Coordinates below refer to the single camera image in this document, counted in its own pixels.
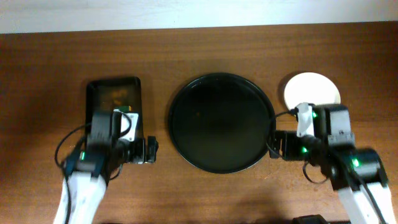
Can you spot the orange green scrub sponge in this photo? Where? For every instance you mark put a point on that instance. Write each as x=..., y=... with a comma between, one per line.
x=124, y=109

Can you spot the rectangular black tray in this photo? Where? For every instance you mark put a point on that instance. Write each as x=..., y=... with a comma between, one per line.
x=108, y=94

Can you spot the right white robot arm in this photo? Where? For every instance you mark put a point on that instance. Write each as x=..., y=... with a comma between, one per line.
x=324, y=139

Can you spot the white plate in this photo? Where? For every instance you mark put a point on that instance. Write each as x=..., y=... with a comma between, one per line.
x=310, y=87

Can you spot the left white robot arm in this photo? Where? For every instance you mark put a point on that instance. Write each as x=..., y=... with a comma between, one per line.
x=98, y=158

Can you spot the round black tray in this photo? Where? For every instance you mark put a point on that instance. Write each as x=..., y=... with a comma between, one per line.
x=220, y=122

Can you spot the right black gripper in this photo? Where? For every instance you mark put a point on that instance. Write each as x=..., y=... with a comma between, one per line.
x=286, y=145

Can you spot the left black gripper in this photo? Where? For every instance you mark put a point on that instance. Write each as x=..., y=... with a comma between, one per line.
x=140, y=150

